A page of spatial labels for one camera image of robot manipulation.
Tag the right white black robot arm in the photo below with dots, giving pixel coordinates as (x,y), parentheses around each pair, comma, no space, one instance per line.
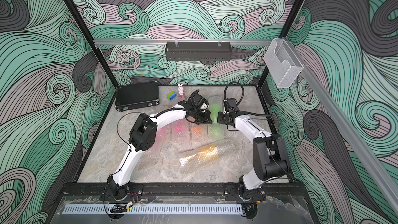
(269,154)

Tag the pink wine glass left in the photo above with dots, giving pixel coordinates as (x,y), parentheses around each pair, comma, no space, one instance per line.
(159,139)

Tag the black perforated wall tray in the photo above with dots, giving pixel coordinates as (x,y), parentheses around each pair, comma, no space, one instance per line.
(198,51)

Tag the aluminium right wall rail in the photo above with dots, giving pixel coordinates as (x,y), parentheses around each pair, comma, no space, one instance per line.
(350,79)

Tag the white slotted cable duct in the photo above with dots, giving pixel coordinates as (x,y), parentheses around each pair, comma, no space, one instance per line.
(157,209)

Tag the clear plastic wall bin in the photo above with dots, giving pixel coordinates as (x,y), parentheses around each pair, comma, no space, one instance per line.
(282,61)

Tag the yellow wine glass wrapped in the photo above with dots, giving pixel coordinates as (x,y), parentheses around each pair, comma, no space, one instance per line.
(200,155)

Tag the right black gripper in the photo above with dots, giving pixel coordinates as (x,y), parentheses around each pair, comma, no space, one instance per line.
(219,117)

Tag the orange plastic wine glass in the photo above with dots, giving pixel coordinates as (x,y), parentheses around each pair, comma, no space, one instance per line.
(197,130)

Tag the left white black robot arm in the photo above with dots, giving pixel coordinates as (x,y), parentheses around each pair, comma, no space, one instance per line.
(143,136)

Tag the aluminium wall rail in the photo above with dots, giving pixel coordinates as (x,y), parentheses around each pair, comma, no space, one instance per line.
(142,41)
(350,79)

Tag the bubble wrap of yellow glass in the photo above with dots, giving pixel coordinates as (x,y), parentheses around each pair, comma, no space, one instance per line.
(227,146)

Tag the bubble wrap of green glass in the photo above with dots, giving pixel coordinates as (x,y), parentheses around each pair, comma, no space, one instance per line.
(216,100)

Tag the black front mounting rail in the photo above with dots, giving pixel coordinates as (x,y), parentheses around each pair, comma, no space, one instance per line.
(181,189)

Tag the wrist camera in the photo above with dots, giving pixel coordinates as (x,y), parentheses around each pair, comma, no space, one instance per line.
(230,105)
(203,105)

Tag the green plastic wine glass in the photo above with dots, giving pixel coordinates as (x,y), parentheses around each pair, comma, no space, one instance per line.
(215,130)

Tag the green blue toy block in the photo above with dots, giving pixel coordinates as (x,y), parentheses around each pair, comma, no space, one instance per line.
(171,96)

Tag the small bunny figurine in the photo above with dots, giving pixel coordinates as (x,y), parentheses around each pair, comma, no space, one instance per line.
(181,90)

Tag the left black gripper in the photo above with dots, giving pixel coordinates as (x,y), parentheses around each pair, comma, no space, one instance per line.
(207,119)

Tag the bubble wrap of pink glass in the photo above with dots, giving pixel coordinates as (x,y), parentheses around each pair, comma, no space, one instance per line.
(156,150)

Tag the black hard case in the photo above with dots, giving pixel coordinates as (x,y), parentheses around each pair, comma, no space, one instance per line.
(134,96)

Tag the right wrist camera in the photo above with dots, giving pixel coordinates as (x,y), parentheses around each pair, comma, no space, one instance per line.
(230,105)

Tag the aluminium back wall rail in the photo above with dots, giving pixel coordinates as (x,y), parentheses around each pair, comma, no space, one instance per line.
(142,41)

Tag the magenta wine glass middle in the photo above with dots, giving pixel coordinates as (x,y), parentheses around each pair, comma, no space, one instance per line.
(179,129)

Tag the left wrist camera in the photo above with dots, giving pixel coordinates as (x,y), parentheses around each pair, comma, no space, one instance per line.
(203,105)

